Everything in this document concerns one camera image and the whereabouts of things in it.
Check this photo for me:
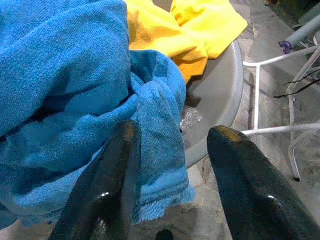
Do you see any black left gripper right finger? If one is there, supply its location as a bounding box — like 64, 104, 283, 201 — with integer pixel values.
206, 126, 320, 240

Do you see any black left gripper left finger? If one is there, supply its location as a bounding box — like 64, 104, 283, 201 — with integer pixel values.
48, 119, 142, 240

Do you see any blue shirt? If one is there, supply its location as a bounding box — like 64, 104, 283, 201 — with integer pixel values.
0, 0, 197, 226

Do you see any white folding table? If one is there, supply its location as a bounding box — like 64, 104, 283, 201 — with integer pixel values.
243, 13, 320, 182

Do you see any clear plastic wrap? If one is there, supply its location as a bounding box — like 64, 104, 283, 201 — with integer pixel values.
179, 106, 202, 131

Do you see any grey laundry bucket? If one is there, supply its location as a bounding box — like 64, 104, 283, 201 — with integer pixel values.
179, 39, 245, 168

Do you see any yellow shirt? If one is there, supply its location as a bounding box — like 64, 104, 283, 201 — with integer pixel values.
127, 0, 248, 83

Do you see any thin black cord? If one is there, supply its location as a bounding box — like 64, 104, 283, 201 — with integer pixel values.
273, 78, 320, 99

